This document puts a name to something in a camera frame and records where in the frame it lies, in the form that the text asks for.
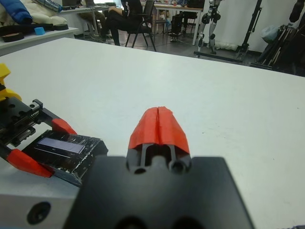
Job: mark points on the seated person brown trousers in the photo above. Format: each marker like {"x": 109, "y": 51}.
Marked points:
{"x": 95, "y": 21}

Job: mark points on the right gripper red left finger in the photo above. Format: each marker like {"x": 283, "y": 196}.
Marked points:
{"x": 145, "y": 128}

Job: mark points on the small black tape roll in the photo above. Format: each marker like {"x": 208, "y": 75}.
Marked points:
{"x": 60, "y": 27}

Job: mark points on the teal rolled mat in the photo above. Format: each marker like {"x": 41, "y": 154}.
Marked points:
{"x": 50, "y": 4}

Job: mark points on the blue tape roll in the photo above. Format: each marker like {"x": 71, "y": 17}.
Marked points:
{"x": 39, "y": 31}

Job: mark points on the cream padded jacket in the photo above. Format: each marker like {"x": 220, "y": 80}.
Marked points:
{"x": 45, "y": 16}

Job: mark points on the glossy black box lid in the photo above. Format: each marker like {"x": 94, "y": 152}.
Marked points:
{"x": 62, "y": 146}

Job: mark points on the black computer tower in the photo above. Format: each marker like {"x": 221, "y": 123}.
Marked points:
{"x": 177, "y": 23}

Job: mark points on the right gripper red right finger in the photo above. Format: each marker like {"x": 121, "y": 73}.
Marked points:
{"x": 171, "y": 128}

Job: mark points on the pale plastic bag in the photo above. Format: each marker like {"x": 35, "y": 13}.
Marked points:
{"x": 269, "y": 33}

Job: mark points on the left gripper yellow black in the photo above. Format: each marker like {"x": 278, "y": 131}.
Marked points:
{"x": 16, "y": 117}

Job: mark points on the black humanoid robot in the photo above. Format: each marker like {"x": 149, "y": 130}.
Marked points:
{"x": 296, "y": 10}

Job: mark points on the grey hanging humanoid robot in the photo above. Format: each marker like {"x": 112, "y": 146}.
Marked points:
{"x": 210, "y": 16}

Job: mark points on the black office chair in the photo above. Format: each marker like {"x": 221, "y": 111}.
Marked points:
{"x": 145, "y": 21}

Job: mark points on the seated person in black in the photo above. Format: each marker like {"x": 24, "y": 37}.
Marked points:
{"x": 128, "y": 16}

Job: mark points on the white side table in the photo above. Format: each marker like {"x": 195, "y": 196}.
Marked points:
{"x": 40, "y": 40}

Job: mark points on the black wheeled gantry stand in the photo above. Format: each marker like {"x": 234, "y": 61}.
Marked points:
{"x": 250, "y": 26}

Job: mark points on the large black tape roll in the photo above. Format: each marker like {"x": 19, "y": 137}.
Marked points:
{"x": 12, "y": 37}

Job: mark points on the long white desk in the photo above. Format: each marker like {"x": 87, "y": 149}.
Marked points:
{"x": 176, "y": 9}

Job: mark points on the black folded tripods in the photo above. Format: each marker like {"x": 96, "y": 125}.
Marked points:
{"x": 278, "y": 52}

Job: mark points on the blue padded jacket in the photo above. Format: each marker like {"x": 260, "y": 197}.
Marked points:
{"x": 16, "y": 12}

